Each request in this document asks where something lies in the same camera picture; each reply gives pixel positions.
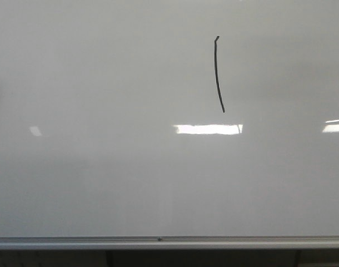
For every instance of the white whiteboard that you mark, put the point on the white whiteboard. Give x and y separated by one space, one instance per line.
110 122

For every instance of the grey aluminium marker tray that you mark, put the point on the grey aluminium marker tray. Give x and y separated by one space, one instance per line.
169 242

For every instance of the black drawn marker line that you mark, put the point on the black drawn marker line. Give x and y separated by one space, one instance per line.
216 74

